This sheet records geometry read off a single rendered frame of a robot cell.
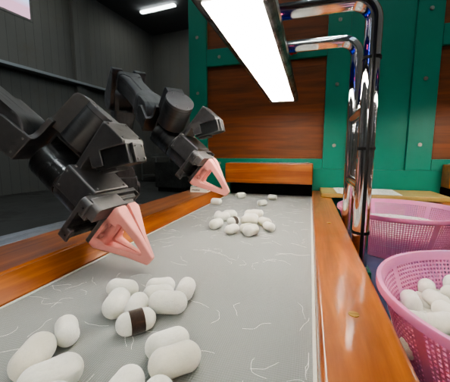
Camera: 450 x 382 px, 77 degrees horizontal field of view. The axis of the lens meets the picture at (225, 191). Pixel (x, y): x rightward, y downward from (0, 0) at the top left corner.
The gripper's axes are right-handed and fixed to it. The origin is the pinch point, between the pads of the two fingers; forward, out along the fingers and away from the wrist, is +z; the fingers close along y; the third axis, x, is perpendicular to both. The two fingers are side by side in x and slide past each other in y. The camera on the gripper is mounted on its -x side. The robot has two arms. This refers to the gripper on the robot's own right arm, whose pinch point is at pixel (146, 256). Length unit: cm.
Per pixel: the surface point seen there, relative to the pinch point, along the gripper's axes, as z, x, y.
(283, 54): -6.6, -31.5, 14.8
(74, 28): -660, 122, 608
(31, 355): 2.0, -1.7, -18.1
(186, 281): 6.1, -5.1, -5.0
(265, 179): 1, -7, 66
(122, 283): 1.3, -1.0, -7.2
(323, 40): -7, -41, 30
